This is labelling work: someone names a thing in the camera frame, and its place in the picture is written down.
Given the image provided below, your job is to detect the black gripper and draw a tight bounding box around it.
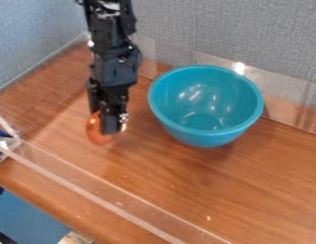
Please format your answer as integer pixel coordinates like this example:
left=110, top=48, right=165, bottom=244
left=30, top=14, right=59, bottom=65
left=86, top=47, right=141, bottom=134

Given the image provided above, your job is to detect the brown toy mushroom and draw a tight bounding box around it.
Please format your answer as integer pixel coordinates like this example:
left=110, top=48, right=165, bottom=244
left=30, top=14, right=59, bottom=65
left=86, top=112, right=127, bottom=145

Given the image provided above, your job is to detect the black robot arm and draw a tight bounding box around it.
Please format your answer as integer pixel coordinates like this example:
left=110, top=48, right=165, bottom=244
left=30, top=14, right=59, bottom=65
left=74, top=0, right=142, bottom=135

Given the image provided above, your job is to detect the blue plastic bowl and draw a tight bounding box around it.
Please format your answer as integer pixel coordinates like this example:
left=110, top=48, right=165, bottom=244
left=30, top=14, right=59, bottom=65
left=148, top=65, right=265, bottom=148

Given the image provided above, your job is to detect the clear acrylic left barrier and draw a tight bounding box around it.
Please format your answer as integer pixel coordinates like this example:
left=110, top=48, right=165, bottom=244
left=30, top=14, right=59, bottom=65
left=0, top=33, right=90, bottom=91

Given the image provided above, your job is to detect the clear acrylic barrier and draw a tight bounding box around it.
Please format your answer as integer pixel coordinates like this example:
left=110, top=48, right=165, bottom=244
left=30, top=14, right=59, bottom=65
left=0, top=115, right=232, bottom=244
left=131, top=34, right=316, bottom=134
left=0, top=33, right=90, bottom=91

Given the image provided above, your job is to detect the clear acrylic front barrier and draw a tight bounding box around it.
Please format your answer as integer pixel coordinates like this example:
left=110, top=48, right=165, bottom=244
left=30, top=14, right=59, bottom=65
left=0, top=115, right=232, bottom=244

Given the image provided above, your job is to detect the clear acrylic back barrier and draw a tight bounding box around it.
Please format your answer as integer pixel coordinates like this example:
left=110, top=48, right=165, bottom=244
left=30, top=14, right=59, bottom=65
left=131, top=34, right=316, bottom=134

